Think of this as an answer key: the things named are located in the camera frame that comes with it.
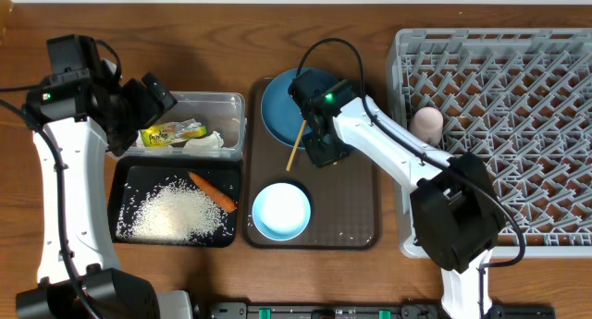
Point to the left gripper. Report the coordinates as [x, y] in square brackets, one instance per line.
[150, 112]

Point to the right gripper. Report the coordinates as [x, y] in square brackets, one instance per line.
[318, 157]

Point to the yellow green snack wrapper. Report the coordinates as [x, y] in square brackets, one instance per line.
[169, 133]

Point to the wooden chopstick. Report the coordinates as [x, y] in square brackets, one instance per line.
[296, 146]

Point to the dark blue plate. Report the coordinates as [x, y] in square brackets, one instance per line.
[281, 116]

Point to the pink cup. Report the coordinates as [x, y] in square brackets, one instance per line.
[427, 125]

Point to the pile of white rice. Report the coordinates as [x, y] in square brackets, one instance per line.
[175, 212]

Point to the orange carrot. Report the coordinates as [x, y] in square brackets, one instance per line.
[216, 195]

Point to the light blue bowl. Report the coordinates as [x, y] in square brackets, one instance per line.
[281, 211]

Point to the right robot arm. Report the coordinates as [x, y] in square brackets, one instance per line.
[455, 212]

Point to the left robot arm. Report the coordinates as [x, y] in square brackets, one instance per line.
[79, 275]

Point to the grey dishwasher rack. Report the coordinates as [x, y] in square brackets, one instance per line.
[520, 99]

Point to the clear plastic bin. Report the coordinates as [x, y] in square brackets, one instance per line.
[221, 113]

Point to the black plastic tray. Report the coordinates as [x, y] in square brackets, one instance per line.
[141, 172]

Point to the brown serving tray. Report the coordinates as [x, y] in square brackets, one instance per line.
[345, 205]

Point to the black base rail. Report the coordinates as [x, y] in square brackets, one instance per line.
[240, 310]

